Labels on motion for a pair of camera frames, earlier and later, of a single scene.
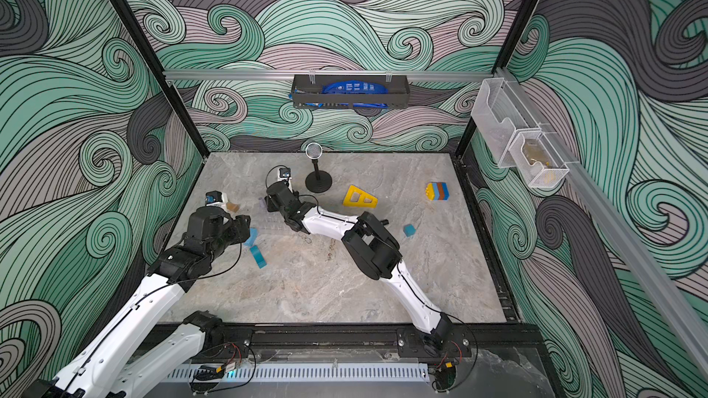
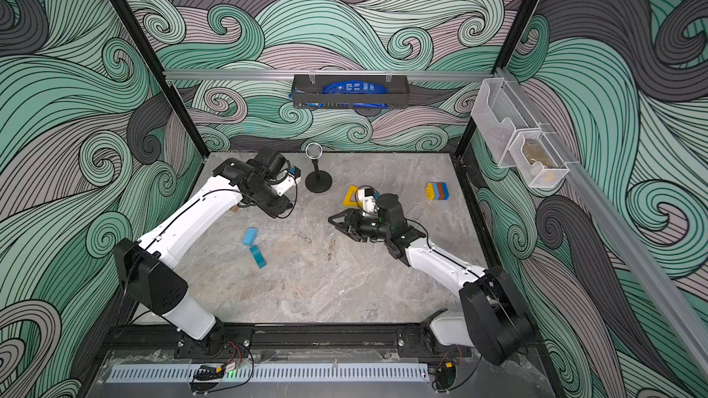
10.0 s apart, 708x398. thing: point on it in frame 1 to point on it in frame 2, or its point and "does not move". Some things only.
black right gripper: [279, 204] to [356, 216]
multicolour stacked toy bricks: [437, 191] does not move
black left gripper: [241, 227] to [278, 211]
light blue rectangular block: [253, 233] does not move
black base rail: [374, 344] does not move
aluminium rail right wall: [676, 316] does not move
